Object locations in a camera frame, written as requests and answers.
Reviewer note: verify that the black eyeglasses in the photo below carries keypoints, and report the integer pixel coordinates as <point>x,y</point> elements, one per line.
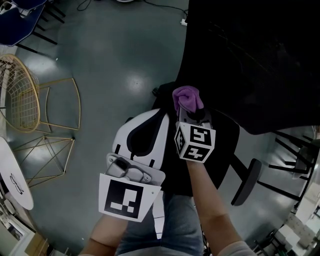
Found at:
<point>17,184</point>

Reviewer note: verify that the white power strip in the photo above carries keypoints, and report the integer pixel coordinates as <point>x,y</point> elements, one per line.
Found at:
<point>184,22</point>

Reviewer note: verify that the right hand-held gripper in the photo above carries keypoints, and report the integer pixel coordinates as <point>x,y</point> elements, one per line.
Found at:
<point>197,142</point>

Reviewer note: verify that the purple cloth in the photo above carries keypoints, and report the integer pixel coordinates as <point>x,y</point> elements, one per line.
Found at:
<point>187,98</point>

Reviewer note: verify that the person's left forearm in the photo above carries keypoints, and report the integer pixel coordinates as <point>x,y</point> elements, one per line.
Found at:
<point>105,235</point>

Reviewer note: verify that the person's right forearm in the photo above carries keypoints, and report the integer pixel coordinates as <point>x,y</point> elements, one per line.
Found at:
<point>207,200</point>

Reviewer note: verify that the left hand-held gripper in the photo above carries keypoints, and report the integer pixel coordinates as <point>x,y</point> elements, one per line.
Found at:
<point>120,200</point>

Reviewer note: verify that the white round side table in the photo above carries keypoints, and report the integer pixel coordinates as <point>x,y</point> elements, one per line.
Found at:
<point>12,170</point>

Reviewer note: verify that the person's white shirt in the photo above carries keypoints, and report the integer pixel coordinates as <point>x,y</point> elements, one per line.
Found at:
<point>237,250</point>

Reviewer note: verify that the black mesh office chair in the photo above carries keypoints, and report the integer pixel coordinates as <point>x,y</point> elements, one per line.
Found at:
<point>250,62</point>

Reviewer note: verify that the person's blue jeans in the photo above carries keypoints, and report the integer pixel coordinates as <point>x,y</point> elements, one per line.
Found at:
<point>180,225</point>

